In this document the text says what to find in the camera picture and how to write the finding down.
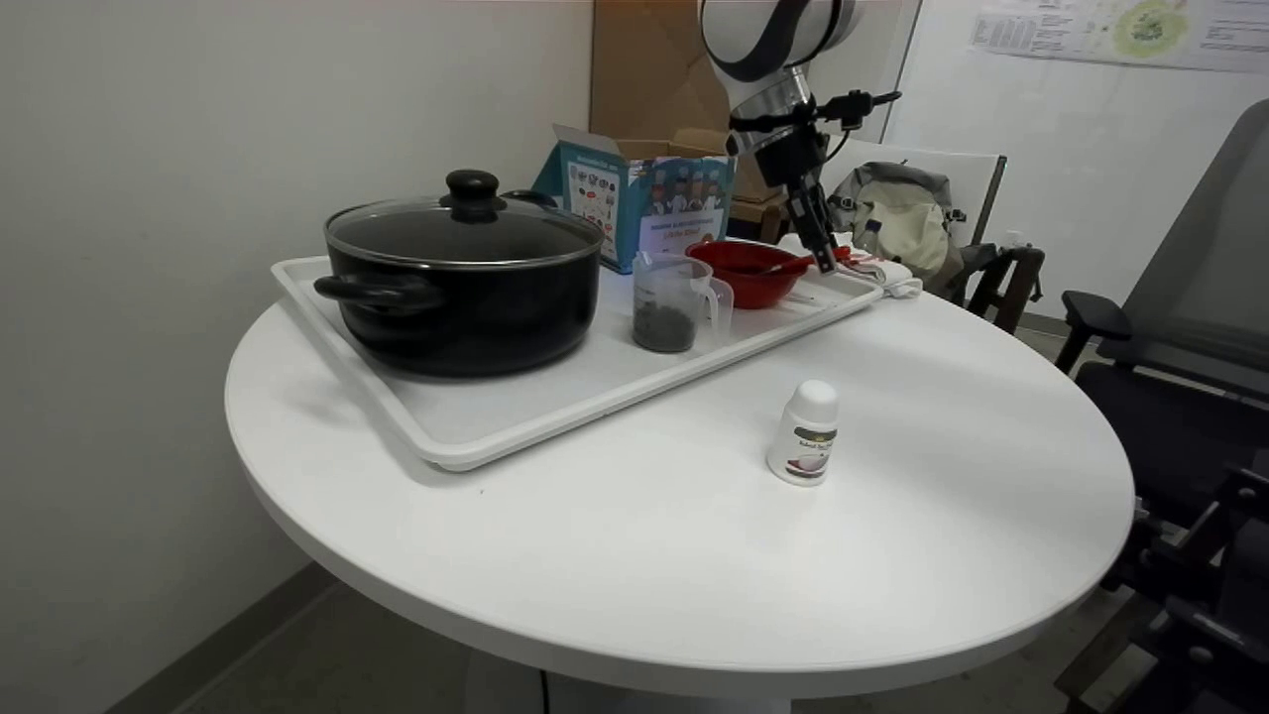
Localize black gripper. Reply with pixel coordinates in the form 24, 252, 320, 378
729, 89, 897, 272

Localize red handled spoon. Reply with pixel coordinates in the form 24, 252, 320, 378
835, 247, 862, 271

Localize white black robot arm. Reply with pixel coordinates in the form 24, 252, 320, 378
697, 0, 897, 272

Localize red plastic bowl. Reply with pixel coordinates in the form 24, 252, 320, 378
691, 243, 811, 309

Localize clear measuring jug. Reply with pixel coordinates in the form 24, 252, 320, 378
632, 259, 736, 354

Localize beige bag on chair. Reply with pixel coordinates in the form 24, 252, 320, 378
831, 162, 959, 286

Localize white striped cloth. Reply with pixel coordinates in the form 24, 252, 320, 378
836, 236, 923, 298

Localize blue printed cardboard box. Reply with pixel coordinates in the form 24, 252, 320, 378
536, 126, 736, 272

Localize dark wooden chair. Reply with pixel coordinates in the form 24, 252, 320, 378
923, 243, 1044, 330

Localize small white pill bottle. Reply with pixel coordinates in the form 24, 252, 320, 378
767, 379, 840, 482

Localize black glass pot lid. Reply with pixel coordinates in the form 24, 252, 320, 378
326, 170, 605, 271

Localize black cooking pot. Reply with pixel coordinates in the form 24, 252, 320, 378
311, 210, 606, 379

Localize white plastic tray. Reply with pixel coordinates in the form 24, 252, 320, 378
269, 259, 885, 473

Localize wall poster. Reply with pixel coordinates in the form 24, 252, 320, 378
973, 0, 1269, 71

